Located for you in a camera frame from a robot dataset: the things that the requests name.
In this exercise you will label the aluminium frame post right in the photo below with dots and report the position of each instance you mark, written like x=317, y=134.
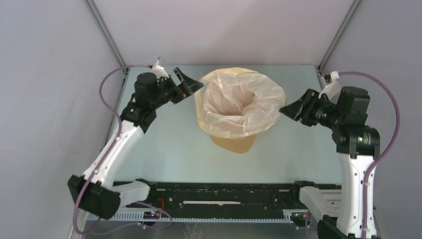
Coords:
x=340, y=32

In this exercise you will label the aluminium frame post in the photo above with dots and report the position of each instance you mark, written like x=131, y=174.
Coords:
x=104, y=30
x=340, y=32

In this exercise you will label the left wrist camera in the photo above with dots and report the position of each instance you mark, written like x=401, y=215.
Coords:
x=158, y=70

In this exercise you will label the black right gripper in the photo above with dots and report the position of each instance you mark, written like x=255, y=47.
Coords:
x=301, y=109

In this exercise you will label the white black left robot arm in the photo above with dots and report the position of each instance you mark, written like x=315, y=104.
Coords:
x=94, y=190

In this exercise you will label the orange slotted plastic trash bin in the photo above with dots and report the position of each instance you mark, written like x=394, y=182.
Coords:
x=236, y=145

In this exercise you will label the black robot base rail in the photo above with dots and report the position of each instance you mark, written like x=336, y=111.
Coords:
x=235, y=202

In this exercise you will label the small electronics board with leds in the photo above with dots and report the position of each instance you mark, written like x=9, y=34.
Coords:
x=151, y=215

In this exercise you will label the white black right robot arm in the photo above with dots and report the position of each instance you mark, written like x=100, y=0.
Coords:
x=358, y=146

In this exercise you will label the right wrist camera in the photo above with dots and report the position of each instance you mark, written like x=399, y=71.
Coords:
x=333, y=87

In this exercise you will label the translucent cream trash bag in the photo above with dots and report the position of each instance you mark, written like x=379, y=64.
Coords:
x=238, y=102

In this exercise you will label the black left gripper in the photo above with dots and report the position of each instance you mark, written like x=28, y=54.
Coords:
x=185, y=89

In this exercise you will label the aluminium frame post left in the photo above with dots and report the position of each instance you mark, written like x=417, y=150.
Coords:
x=104, y=30

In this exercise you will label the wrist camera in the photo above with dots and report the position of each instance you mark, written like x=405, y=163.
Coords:
x=333, y=87
x=158, y=70

